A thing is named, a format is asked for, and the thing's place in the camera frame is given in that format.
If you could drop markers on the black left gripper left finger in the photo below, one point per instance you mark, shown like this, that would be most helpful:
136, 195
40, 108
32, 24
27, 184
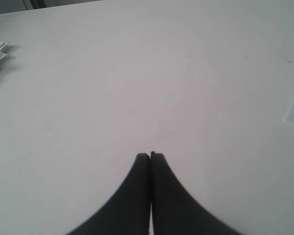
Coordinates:
127, 212

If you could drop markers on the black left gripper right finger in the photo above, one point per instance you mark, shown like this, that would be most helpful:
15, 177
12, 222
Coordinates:
174, 210

